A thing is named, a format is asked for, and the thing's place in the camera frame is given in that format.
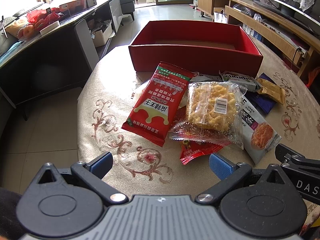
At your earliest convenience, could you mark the red plastic bag fruit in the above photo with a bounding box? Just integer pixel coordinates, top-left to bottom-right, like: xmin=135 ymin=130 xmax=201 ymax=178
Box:
xmin=17 ymin=8 xmax=65 ymax=40

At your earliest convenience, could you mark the clear packet yellow crispy cake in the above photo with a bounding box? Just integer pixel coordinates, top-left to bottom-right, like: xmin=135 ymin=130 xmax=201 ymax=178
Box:
xmin=168 ymin=82 xmax=247 ymax=149

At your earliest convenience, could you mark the small red snack packet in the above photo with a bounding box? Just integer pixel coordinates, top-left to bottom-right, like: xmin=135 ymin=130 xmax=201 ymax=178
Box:
xmin=180 ymin=140 xmax=223 ymax=165

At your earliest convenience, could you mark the red spicy strip packet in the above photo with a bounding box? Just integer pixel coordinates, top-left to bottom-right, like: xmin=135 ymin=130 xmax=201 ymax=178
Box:
xmin=122 ymin=62 xmax=194 ymax=147

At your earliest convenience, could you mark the white noodle strip snack packet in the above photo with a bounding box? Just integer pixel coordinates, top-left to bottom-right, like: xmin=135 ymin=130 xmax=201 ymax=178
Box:
xmin=241 ymin=96 xmax=281 ymax=164

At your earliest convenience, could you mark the blue wafer biscuit packet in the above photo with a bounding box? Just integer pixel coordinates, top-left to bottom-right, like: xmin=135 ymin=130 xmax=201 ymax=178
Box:
xmin=245 ymin=76 xmax=276 ymax=115

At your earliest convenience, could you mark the white storage box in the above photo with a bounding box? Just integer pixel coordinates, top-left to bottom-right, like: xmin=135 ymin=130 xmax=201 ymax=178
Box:
xmin=92 ymin=24 xmax=115 ymax=47

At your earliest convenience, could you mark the wooden shelf unit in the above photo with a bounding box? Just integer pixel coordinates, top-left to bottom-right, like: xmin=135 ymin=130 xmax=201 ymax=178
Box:
xmin=197 ymin=0 xmax=319 ymax=81

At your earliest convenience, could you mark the white blue carton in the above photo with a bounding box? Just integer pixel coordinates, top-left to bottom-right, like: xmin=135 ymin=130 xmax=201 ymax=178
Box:
xmin=242 ymin=23 xmax=263 ymax=41

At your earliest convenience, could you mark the white duck snack packet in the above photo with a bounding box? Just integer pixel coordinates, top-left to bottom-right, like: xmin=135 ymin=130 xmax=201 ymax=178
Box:
xmin=190 ymin=72 xmax=222 ymax=83

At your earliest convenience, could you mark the red cardboard box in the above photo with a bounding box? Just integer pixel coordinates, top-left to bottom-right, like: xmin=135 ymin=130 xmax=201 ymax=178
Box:
xmin=129 ymin=20 xmax=263 ymax=77

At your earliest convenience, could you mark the Kaprons wafer bar packet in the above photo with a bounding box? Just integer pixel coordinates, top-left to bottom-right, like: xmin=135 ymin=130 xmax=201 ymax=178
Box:
xmin=219 ymin=71 xmax=261 ymax=92

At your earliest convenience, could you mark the gold biscuit packet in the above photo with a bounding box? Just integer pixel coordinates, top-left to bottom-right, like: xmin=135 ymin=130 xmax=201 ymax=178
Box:
xmin=256 ymin=78 xmax=285 ymax=105

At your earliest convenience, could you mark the dark tv cabinet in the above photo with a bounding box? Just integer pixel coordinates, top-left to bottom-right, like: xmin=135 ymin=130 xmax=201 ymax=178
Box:
xmin=1 ymin=0 xmax=119 ymax=117

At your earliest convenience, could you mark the grey sofa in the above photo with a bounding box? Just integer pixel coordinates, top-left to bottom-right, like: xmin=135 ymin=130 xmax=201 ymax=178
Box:
xmin=120 ymin=0 xmax=136 ymax=21

